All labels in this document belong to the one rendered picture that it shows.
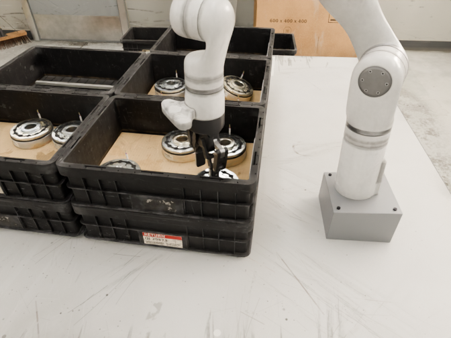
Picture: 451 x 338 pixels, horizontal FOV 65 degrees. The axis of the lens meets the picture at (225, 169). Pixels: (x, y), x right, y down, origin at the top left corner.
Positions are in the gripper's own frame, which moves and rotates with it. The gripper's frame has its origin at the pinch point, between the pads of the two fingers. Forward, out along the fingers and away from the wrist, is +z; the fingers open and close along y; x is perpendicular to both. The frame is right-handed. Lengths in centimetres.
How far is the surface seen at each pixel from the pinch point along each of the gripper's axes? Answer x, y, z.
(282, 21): -201, 216, 56
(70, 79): 14, 72, 6
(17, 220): 39.8, 20.8, 14.2
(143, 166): 9.9, 13.5, 5.1
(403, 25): -312, 164, 63
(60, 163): 26.9, 10.6, -4.8
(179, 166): 2.6, 9.0, 5.0
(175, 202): 9.7, -4.3, 2.0
